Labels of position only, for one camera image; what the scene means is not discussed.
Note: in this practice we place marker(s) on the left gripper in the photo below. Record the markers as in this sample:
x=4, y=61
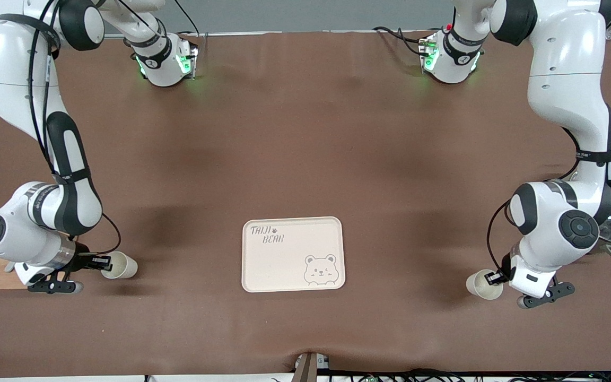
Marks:
x=505, y=267

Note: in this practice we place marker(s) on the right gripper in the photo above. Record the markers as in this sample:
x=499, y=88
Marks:
x=81, y=261

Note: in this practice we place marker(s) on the white IKEA cup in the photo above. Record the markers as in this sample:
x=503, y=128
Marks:
x=122, y=268
x=480, y=286

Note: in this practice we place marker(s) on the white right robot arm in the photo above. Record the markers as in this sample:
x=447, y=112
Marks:
x=19, y=79

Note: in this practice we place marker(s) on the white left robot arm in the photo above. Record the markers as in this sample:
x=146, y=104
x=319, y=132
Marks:
x=565, y=69

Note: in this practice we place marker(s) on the beige bear print tray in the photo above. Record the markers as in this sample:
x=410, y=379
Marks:
x=284, y=265

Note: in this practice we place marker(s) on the grey plastic knife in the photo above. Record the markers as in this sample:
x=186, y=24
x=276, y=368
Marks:
x=9, y=267

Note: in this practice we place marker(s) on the brown table cover mat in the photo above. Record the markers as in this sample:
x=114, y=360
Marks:
x=305, y=132

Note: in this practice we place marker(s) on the grey metal clamp mount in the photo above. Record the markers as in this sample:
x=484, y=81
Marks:
x=308, y=369

